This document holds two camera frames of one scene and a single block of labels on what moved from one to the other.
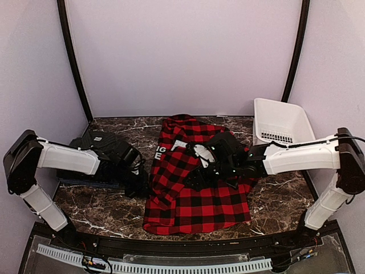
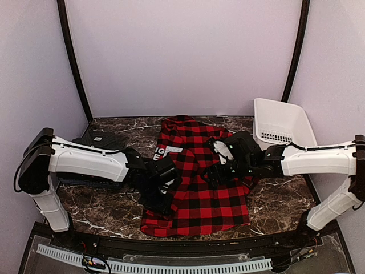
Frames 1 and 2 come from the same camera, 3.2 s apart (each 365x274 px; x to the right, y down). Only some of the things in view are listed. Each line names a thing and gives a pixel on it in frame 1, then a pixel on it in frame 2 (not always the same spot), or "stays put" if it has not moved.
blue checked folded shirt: (63, 182) stays put
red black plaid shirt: (173, 207) stays put
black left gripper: (142, 189) → (162, 208)
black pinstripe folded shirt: (101, 143) stays put
